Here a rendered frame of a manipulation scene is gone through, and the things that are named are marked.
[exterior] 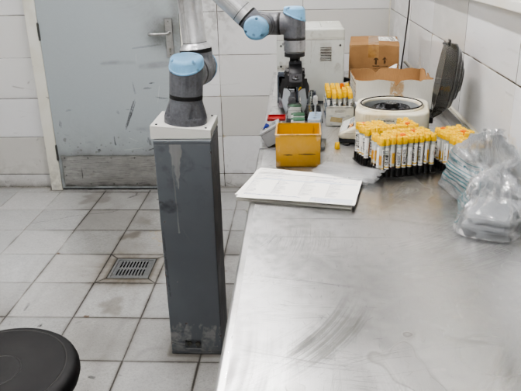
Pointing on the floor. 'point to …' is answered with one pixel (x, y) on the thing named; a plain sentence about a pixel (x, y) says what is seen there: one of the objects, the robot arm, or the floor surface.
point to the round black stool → (37, 361)
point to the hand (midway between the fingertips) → (294, 110)
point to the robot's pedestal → (192, 242)
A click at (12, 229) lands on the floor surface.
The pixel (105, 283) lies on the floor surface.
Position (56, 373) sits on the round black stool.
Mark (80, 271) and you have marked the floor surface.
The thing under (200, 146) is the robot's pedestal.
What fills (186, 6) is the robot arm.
